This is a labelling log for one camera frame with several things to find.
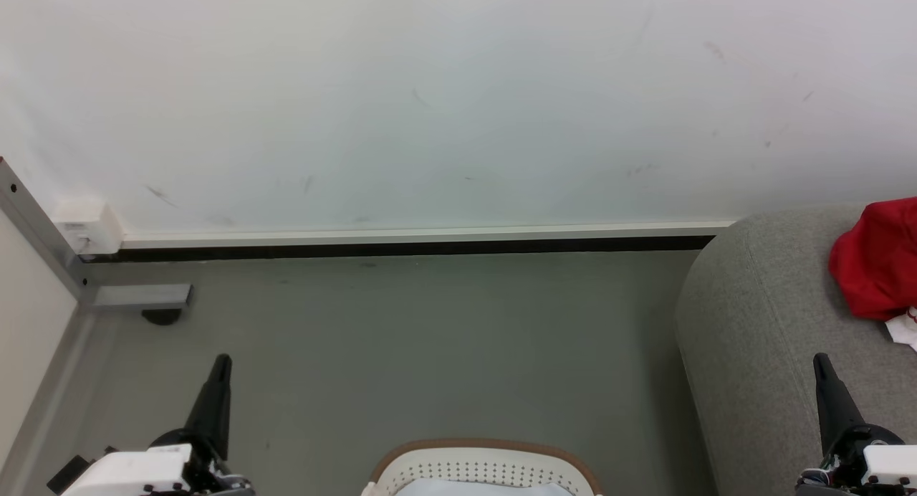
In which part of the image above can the white wall cable duct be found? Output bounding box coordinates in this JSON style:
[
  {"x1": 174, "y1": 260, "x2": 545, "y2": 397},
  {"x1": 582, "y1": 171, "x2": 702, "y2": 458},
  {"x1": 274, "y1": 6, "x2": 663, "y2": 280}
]
[{"x1": 120, "y1": 221, "x2": 737, "y2": 249}]

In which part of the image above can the grey fabric sofa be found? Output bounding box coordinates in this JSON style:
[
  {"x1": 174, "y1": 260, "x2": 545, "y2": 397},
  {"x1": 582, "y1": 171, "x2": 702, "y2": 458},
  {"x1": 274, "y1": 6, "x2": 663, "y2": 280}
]
[{"x1": 673, "y1": 204, "x2": 917, "y2": 496}]

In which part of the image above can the white laundry basket brown rim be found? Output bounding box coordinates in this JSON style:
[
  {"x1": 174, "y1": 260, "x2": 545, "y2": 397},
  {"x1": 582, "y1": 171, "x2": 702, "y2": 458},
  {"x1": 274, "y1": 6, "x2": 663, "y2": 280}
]
[{"x1": 360, "y1": 438, "x2": 604, "y2": 496}]

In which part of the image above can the white partition panel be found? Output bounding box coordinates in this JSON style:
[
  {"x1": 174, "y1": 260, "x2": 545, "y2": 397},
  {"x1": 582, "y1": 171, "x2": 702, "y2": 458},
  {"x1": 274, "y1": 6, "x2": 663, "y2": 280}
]
[{"x1": 0, "y1": 211, "x2": 78, "y2": 468}]

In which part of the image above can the red cloth garment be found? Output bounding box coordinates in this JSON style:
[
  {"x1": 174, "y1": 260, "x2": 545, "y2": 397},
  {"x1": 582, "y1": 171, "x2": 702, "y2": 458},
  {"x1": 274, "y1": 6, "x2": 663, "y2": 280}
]
[{"x1": 828, "y1": 196, "x2": 917, "y2": 351}]

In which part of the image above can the black baseboard strip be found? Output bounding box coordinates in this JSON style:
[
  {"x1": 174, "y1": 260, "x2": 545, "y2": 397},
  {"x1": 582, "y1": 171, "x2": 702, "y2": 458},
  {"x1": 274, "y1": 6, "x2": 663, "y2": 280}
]
[{"x1": 79, "y1": 236, "x2": 718, "y2": 263}]

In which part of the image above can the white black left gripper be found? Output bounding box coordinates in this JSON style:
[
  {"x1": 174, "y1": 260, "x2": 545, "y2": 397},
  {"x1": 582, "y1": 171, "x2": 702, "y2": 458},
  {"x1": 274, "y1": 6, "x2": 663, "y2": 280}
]
[{"x1": 61, "y1": 353, "x2": 256, "y2": 496}]

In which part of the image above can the pale blue cloth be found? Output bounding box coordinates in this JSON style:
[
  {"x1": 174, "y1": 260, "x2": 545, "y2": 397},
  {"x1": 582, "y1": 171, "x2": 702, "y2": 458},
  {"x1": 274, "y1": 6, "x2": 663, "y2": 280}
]
[{"x1": 393, "y1": 479, "x2": 575, "y2": 496}]

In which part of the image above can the aluminium partition frame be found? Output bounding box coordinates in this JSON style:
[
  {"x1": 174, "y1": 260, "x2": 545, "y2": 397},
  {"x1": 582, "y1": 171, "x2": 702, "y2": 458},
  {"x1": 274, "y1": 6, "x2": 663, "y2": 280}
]
[{"x1": 0, "y1": 156, "x2": 97, "y2": 496}]

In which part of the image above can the aluminium foot bar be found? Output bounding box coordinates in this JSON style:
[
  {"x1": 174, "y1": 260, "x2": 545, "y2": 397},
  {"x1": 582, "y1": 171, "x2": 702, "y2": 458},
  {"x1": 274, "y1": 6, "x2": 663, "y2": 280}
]
[{"x1": 92, "y1": 283, "x2": 194, "y2": 311}]

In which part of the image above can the white wall junction box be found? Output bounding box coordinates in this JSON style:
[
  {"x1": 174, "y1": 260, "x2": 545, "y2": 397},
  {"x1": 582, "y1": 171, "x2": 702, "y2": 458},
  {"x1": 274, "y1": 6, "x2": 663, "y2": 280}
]
[{"x1": 52, "y1": 199, "x2": 125, "y2": 256}]

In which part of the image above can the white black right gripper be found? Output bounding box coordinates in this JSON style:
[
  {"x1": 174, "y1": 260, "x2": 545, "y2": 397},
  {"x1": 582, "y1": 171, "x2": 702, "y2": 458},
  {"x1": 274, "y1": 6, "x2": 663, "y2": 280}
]
[{"x1": 794, "y1": 353, "x2": 917, "y2": 496}]

